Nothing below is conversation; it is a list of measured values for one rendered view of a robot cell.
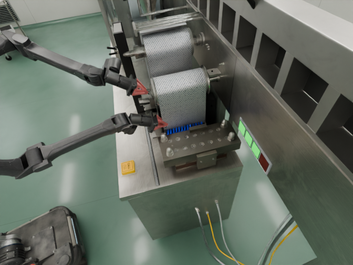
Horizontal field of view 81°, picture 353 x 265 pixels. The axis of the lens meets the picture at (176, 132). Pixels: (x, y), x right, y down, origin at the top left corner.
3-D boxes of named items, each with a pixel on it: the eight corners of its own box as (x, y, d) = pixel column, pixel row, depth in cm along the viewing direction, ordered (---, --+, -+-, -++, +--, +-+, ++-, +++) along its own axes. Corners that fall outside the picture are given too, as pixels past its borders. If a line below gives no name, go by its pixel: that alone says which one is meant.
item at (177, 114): (164, 131, 114) (159, 105, 100) (205, 121, 116) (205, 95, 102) (164, 132, 114) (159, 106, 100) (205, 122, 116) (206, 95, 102)
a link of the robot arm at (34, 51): (22, 58, 101) (8, 39, 91) (31, 50, 103) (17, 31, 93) (100, 91, 96) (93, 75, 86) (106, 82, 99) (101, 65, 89)
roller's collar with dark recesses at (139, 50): (135, 55, 115) (132, 44, 110) (145, 53, 115) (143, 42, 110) (136, 61, 110) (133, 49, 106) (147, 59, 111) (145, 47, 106)
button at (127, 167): (121, 164, 116) (120, 162, 114) (134, 162, 117) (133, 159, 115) (122, 175, 111) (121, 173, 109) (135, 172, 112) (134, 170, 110)
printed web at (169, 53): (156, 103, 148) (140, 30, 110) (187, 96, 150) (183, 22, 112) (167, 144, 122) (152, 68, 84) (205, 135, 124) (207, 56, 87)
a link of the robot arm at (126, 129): (122, 128, 94) (114, 113, 97) (116, 141, 102) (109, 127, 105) (144, 123, 101) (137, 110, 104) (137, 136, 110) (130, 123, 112)
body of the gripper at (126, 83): (130, 97, 97) (114, 91, 93) (128, 85, 104) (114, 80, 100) (136, 86, 93) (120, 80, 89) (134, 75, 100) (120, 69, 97)
